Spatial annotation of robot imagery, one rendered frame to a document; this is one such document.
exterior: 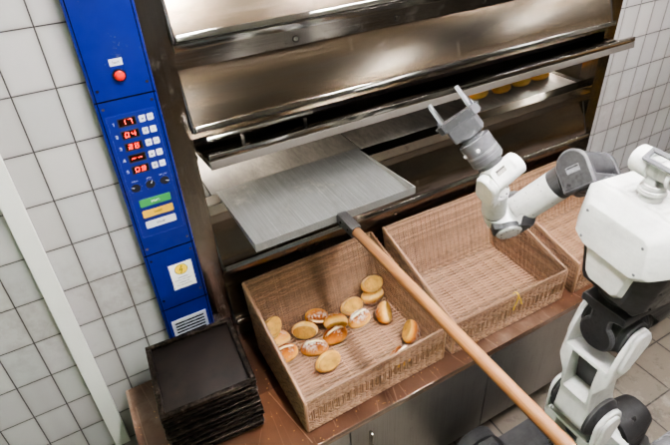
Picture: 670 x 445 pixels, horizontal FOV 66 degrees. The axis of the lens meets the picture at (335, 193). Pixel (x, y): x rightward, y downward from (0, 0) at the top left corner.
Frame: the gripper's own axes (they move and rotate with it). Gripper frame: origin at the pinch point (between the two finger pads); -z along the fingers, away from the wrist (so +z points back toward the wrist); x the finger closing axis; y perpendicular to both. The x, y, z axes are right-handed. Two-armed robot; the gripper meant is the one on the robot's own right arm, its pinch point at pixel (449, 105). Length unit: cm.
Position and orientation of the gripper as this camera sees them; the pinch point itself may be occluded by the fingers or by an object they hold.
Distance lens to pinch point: 138.5
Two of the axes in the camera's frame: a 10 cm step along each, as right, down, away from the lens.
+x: 7.4, -5.2, -4.3
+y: -2.9, 3.3, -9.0
